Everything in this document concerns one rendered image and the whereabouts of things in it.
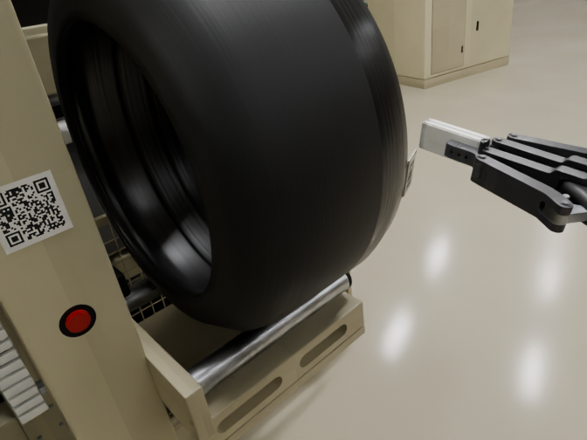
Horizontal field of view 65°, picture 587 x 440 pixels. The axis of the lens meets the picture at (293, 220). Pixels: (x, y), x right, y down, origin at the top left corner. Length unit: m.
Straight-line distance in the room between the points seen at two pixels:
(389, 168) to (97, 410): 0.53
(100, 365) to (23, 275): 0.18
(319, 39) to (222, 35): 0.11
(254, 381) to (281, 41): 0.50
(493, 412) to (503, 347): 0.32
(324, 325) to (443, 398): 1.08
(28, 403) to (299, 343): 0.40
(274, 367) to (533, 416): 1.24
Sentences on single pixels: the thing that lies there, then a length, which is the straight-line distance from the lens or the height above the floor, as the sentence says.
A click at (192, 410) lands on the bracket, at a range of 0.68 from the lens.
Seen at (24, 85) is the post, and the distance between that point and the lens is 0.57.
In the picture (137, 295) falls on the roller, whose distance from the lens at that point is 0.94.
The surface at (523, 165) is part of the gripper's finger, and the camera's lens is 0.46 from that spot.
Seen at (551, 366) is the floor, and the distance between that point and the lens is 2.05.
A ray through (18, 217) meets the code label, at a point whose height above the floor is 1.22.
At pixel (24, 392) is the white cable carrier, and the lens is 0.71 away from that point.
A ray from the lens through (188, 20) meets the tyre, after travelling 0.51.
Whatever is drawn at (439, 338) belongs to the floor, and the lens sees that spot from 2.07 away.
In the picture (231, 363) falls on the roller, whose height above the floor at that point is 0.91.
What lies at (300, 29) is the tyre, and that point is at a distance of 0.54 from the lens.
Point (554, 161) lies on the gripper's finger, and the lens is 0.48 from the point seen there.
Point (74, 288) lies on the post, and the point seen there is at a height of 1.11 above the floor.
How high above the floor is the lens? 1.42
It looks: 29 degrees down
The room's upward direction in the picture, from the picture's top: 8 degrees counter-clockwise
